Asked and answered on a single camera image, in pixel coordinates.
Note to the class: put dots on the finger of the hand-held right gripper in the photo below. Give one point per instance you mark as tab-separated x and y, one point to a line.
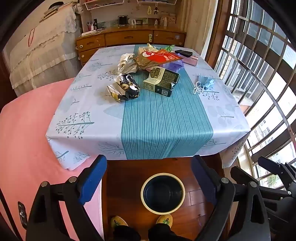
242	175
275	166

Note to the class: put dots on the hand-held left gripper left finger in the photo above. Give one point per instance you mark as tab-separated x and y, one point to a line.
92	178

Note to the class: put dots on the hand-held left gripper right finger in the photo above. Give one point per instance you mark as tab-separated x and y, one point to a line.
201	176

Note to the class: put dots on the round dark trash bin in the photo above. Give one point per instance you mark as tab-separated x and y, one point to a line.
161	192

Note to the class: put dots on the purple plastic bag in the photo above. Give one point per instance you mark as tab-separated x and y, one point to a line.
173	66

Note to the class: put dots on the white paper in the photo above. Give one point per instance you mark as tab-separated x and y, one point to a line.
128	63

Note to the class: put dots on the red printed packet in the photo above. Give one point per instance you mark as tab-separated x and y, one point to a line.
159	56

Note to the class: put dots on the green paper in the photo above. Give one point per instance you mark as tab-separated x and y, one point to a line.
168	48

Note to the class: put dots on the pale yellow wrapper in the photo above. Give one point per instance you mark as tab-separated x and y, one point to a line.
145	49

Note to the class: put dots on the person's left yellow slipper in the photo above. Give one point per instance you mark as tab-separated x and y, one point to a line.
118	222

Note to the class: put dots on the person's yellow slipper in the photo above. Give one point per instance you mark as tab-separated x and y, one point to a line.
118	222
164	219

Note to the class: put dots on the person's right yellow slipper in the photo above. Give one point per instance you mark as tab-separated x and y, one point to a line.
164	219

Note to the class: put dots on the person's right leg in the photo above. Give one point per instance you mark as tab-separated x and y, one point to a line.
166	233

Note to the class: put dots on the tree print tablecloth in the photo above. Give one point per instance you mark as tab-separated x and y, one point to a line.
161	120

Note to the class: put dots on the pink bed sheet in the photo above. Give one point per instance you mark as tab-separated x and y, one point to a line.
30	139

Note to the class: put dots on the black electronic device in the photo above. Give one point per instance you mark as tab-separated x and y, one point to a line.
22	210

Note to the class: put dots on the blue face mask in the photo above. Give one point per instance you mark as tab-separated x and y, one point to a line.
204	83

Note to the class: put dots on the crumpled dark printed wrapper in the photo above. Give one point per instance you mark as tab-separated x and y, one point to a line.
124	88

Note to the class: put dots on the green cardboard box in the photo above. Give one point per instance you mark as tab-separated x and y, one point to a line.
161	80

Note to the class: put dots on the window with metal grille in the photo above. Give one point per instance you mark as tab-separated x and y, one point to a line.
254	58

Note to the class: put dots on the pink patterned box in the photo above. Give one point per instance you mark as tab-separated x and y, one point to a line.
190	61

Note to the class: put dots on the white lace cover cloth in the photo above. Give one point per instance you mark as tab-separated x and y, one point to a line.
41	58

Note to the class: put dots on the wooden dresser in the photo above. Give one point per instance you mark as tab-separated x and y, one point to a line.
124	38

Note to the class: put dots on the pink pen holder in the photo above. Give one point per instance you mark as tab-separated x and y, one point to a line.
89	27

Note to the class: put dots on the white bottle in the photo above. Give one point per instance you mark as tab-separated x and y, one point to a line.
165	21

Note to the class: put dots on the dark hanging toy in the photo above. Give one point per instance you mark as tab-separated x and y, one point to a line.
156	10

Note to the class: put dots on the yellow bead hanging ornament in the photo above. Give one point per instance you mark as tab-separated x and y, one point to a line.
149	10

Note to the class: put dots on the black picture frame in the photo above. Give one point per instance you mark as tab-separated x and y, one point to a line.
122	20

